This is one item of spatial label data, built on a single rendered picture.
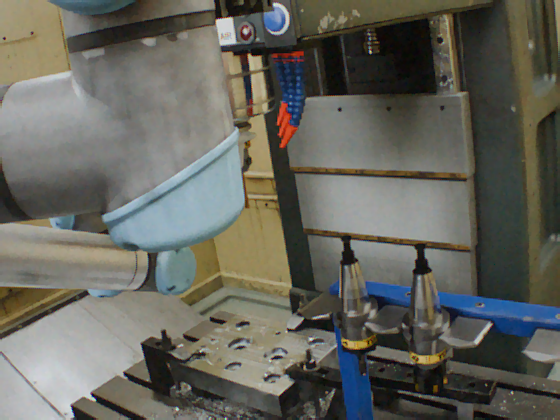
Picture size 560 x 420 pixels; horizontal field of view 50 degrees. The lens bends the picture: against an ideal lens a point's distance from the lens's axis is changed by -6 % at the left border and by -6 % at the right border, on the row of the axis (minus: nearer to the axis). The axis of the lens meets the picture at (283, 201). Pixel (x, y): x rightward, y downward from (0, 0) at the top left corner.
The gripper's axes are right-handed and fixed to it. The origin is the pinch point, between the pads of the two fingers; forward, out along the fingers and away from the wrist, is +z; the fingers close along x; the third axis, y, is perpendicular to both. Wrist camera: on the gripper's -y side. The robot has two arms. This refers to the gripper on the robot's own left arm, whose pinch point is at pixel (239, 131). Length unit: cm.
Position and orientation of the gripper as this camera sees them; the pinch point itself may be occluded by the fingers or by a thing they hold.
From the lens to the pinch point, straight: 111.0
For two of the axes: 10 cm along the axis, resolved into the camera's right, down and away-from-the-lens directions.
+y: 1.9, 9.3, 3.2
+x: 5.6, 1.6, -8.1
